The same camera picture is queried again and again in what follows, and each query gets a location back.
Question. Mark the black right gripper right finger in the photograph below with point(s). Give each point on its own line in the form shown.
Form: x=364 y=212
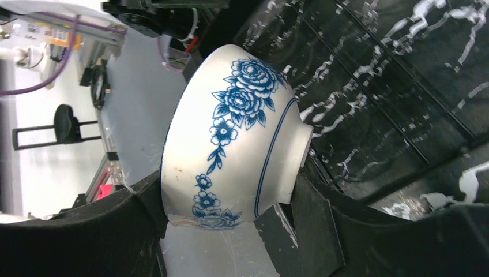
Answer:
x=331 y=234

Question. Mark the black stand outside table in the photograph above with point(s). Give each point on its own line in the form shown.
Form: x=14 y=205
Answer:
x=66 y=129

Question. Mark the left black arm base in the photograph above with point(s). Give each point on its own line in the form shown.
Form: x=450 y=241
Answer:
x=177 y=19

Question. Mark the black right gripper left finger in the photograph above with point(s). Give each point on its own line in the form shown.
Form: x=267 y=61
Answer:
x=118 y=235

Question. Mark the aluminium table edge rail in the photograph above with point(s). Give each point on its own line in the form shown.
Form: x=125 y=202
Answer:
x=92 y=58

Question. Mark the blue patterned bowl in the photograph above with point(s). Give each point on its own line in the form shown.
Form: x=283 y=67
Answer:
x=235 y=144

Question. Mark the black wire dish rack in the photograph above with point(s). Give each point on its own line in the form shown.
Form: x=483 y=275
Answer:
x=397 y=91

